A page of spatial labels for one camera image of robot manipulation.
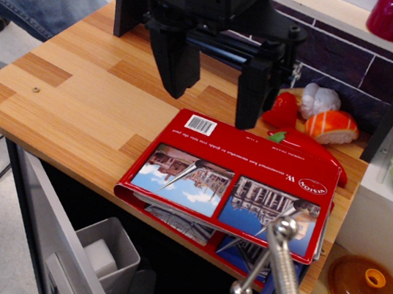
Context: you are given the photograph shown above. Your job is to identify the metal clamp screw handle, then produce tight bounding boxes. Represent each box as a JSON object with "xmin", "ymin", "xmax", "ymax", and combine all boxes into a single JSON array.
[{"xmin": 230, "ymin": 216, "xmax": 300, "ymax": 294}]

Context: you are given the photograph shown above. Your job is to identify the white block in bin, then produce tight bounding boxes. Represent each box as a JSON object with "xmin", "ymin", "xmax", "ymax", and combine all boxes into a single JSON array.
[{"xmin": 83, "ymin": 239, "xmax": 118, "ymax": 278}]

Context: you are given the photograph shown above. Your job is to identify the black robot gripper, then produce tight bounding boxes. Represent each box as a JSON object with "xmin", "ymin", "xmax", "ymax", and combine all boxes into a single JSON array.
[{"xmin": 145, "ymin": 0, "xmax": 307, "ymax": 130}]

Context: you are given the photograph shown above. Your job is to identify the red toy strawberry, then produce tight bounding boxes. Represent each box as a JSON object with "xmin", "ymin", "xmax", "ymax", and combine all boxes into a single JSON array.
[{"xmin": 261, "ymin": 91, "xmax": 298, "ymax": 128}]

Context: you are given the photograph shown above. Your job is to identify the grey open cabinet door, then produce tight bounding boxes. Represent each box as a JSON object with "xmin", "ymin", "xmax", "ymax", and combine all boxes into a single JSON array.
[{"xmin": 18, "ymin": 147, "xmax": 106, "ymax": 294}]

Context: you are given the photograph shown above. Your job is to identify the red toy chili pepper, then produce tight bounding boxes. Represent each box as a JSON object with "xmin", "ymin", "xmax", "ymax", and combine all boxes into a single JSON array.
[{"xmin": 267, "ymin": 127, "xmax": 348, "ymax": 187}]

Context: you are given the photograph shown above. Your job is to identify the orange salmon sushi toy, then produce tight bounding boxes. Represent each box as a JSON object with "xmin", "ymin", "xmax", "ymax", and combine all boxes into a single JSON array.
[{"xmin": 304, "ymin": 110, "xmax": 360, "ymax": 145}]

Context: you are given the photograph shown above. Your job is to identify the orange transparent pot lid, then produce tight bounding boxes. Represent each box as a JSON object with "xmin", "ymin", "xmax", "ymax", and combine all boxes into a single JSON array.
[{"xmin": 328, "ymin": 255, "xmax": 393, "ymax": 294}]

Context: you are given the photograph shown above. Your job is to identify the light wooden shelf board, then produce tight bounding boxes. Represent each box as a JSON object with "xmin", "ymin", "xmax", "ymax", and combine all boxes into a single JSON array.
[{"xmin": 274, "ymin": 0, "xmax": 393, "ymax": 53}]

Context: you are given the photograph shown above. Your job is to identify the grey plastic bin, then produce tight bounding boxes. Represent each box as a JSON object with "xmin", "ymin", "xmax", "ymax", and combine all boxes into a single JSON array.
[{"xmin": 76, "ymin": 217, "xmax": 141, "ymax": 294}]

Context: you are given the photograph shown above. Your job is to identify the white toy garlic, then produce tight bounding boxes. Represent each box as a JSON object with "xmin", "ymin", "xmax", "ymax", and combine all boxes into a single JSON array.
[{"xmin": 299, "ymin": 83, "xmax": 341, "ymax": 120}]

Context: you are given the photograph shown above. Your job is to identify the red spiral-bound guide book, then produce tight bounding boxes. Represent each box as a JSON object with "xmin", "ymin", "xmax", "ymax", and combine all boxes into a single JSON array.
[{"xmin": 114, "ymin": 109, "xmax": 348, "ymax": 274}]

